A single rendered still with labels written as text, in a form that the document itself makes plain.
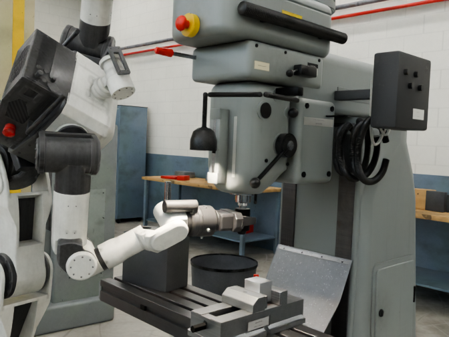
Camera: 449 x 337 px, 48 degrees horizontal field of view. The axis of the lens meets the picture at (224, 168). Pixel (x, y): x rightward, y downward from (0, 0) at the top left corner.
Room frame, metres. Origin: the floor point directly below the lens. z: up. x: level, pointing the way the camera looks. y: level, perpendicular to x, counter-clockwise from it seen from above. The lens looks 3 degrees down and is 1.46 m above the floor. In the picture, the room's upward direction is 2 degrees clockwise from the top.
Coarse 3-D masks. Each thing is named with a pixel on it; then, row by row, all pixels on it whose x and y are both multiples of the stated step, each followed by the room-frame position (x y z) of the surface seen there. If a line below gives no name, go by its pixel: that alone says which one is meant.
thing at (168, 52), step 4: (156, 48) 1.39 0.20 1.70; (160, 48) 1.40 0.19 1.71; (164, 48) 1.41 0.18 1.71; (168, 48) 1.42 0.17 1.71; (156, 52) 1.40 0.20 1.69; (160, 52) 1.40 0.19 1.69; (164, 52) 1.41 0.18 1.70; (168, 52) 1.41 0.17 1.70; (172, 52) 1.42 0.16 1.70; (176, 52) 1.44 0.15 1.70; (168, 56) 1.42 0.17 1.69; (180, 56) 1.45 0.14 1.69; (184, 56) 1.46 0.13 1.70; (188, 56) 1.47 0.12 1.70; (192, 56) 1.48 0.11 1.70
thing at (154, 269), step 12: (144, 228) 1.89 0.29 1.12; (156, 228) 1.87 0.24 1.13; (144, 252) 1.80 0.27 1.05; (168, 252) 1.74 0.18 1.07; (180, 252) 1.79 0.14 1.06; (132, 264) 1.83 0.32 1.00; (144, 264) 1.79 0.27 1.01; (156, 264) 1.76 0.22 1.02; (168, 264) 1.74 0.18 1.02; (180, 264) 1.79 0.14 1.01; (132, 276) 1.83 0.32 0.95; (144, 276) 1.79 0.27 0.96; (156, 276) 1.76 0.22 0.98; (168, 276) 1.74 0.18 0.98; (180, 276) 1.80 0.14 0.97; (156, 288) 1.76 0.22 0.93; (168, 288) 1.75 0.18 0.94
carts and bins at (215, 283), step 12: (192, 264) 3.39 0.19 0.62; (204, 264) 3.67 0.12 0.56; (216, 264) 3.71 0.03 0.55; (228, 264) 3.71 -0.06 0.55; (240, 264) 3.68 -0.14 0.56; (252, 264) 3.59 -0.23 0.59; (192, 276) 3.41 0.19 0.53; (204, 276) 3.30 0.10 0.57; (216, 276) 3.27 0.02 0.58; (228, 276) 3.26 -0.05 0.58; (240, 276) 3.29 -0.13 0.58; (252, 276) 3.37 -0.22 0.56; (204, 288) 3.30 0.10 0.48; (216, 288) 3.27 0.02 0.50
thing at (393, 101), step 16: (384, 64) 1.41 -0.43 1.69; (400, 64) 1.39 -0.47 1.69; (416, 64) 1.45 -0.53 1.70; (384, 80) 1.41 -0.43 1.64; (400, 80) 1.39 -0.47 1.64; (416, 80) 1.46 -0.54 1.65; (384, 96) 1.41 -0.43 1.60; (400, 96) 1.39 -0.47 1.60; (416, 96) 1.46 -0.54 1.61; (384, 112) 1.41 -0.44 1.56; (400, 112) 1.40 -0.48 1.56; (416, 112) 1.46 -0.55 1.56; (384, 128) 1.48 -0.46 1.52; (400, 128) 1.43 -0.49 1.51; (416, 128) 1.47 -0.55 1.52
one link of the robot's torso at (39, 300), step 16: (48, 256) 1.65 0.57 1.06; (0, 272) 1.50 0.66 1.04; (0, 288) 1.50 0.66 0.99; (48, 288) 1.64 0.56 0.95; (0, 304) 1.50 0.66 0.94; (16, 304) 1.54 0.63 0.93; (32, 304) 1.62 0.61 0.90; (48, 304) 1.64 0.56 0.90; (0, 320) 1.51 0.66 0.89; (16, 320) 1.61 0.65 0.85; (32, 320) 1.62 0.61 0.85; (0, 336) 1.56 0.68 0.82; (16, 336) 1.65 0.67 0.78; (32, 336) 1.62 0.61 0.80
